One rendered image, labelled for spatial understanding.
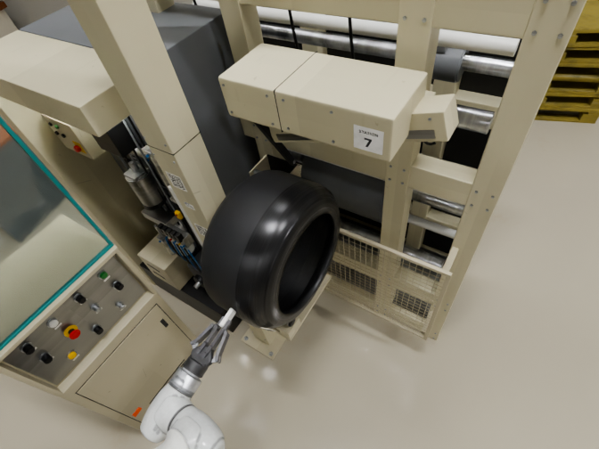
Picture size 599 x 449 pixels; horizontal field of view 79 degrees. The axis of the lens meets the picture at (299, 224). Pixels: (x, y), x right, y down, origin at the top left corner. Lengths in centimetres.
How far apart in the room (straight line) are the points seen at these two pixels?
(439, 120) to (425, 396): 175
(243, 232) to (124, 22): 64
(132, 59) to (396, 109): 69
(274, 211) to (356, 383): 152
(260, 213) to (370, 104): 47
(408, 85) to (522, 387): 197
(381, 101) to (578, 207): 270
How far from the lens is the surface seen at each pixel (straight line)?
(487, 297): 281
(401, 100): 106
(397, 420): 241
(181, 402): 128
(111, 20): 108
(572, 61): 408
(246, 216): 120
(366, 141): 106
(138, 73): 112
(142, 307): 189
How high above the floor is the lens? 236
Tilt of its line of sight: 50 degrees down
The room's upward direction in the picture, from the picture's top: 11 degrees counter-clockwise
